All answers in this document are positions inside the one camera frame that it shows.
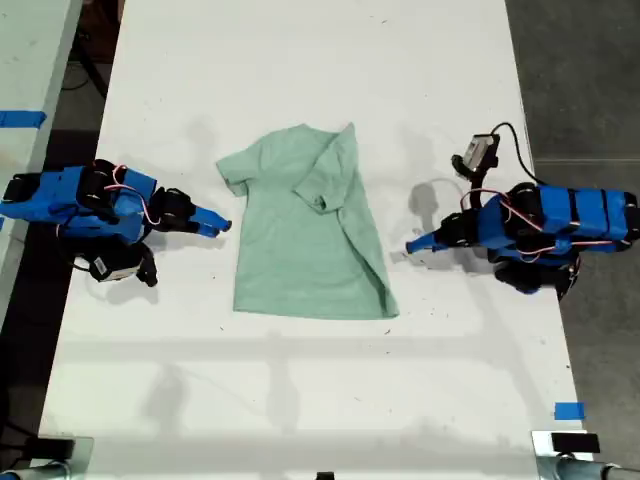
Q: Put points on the grey metal tube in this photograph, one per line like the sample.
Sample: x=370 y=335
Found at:
x=35 y=472
x=595 y=471

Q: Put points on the camera black stalk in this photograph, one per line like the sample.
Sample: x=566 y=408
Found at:
x=477 y=182
x=148 y=270

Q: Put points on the metal bracket with white face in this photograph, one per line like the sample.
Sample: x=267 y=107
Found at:
x=542 y=450

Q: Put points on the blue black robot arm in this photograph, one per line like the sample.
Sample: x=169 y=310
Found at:
x=580 y=215
x=50 y=200

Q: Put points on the small black edge clip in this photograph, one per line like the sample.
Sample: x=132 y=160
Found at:
x=325 y=476

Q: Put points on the clear metal corner bracket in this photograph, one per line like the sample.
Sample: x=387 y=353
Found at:
x=82 y=450

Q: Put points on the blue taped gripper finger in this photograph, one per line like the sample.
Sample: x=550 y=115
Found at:
x=212 y=219
x=427 y=239
x=207 y=231
x=430 y=248

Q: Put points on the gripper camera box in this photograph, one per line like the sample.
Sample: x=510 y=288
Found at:
x=477 y=150
x=115 y=267

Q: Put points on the black clamp block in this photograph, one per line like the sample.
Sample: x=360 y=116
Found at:
x=575 y=443
x=55 y=447

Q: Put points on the small blue tape square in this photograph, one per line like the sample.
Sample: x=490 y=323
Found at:
x=569 y=411

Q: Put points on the white side table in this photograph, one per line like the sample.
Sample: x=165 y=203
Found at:
x=25 y=75

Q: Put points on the long blue tape strip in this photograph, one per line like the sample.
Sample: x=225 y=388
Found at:
x=20 y=119

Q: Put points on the pale green T-shirt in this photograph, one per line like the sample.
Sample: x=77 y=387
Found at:
x=280 y=240

